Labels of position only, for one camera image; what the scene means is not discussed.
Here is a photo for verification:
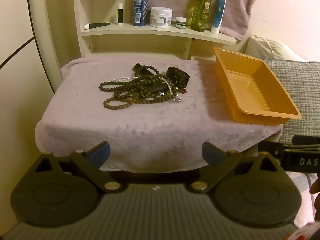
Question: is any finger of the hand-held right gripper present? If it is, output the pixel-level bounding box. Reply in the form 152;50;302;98
258;141;292;160
292;135;320;147

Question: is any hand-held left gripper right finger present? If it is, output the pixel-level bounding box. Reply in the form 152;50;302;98
189;141;280;194

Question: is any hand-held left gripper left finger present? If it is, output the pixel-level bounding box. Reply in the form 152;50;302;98
32;141;124;194

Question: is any long brown bead necklace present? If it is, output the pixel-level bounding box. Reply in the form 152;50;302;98
99;76;160;110

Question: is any yellow plastic tray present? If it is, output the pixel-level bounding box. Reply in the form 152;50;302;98
212;46;302;126

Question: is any white pearl necklace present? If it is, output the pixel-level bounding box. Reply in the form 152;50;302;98
112;76;182;103

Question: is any black strap band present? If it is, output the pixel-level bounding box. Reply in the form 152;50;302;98
140;84;170;97

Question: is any black cuff bangle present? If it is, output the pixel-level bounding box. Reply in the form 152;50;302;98
166;67;190;89

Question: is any dark green bead necklace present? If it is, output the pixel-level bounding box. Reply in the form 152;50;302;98
114;65;175;105

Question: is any pink fleece blanket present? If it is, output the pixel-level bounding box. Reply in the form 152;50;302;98
34;57;284;173

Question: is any grey checked pillow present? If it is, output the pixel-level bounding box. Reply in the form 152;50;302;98
260;59;320;140

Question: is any white pillow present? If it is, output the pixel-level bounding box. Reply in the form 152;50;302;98
246;35;308;62

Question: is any cream wooden shelf unit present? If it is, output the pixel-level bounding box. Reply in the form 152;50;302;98
44;0;237;60

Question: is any blue and white tube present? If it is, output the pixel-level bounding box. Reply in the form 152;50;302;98
211;0;227;34

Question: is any green oil spray bottle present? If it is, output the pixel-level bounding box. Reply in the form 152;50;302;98
190;0;212;32

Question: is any white cream jar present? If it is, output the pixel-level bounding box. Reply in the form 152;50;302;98
150;7;173;28

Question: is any hanging pink towel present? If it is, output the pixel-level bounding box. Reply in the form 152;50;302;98
147;0;258;40

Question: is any blue spray bottle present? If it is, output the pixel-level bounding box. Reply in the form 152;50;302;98
132;0;150;27

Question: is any black cable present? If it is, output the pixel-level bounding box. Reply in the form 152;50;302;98
0;37;35;67

